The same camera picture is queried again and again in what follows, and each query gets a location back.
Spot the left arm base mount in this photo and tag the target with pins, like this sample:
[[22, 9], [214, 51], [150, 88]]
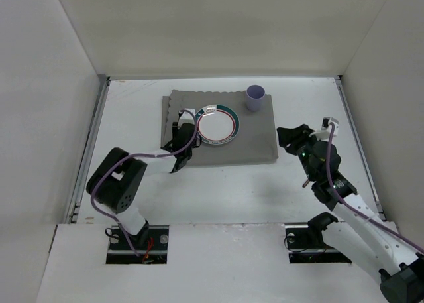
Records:
[[153, 251]]

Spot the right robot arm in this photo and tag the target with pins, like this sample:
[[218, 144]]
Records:
[[349, 225]]

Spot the white plate with green rim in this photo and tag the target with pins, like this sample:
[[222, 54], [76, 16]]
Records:
[[217, 124]]

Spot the right aluminium frame rail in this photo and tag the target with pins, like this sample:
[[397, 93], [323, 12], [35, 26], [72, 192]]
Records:
[[339, 84]]

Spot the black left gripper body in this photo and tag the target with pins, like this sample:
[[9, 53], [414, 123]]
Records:
[[185, 138]]

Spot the grey cloth placemat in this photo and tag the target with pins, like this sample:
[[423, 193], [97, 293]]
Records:
[[255, 142]]

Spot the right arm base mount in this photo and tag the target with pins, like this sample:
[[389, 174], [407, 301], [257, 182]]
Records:
[[304, 248]]

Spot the left aluminium frame rail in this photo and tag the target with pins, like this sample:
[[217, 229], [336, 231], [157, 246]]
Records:
[[76, 195]]

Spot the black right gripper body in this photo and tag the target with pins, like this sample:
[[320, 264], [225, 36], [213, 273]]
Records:
[[301, 140]]

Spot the aluminium frame rail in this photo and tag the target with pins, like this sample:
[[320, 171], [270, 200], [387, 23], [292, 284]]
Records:
[[339, 84], [76, 195]]

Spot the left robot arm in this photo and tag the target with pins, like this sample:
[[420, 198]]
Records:
[[113, 186]]

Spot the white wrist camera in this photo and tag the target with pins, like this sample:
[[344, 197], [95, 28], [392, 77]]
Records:
[[186, 116], [329, 125]]

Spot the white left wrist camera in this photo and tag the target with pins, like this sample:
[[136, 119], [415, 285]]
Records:
[[186, 116]]

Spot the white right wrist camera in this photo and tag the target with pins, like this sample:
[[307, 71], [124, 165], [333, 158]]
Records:
[[329, 125]]

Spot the lilac plastic cup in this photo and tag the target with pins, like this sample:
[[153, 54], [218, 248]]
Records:
[[254, 97]]

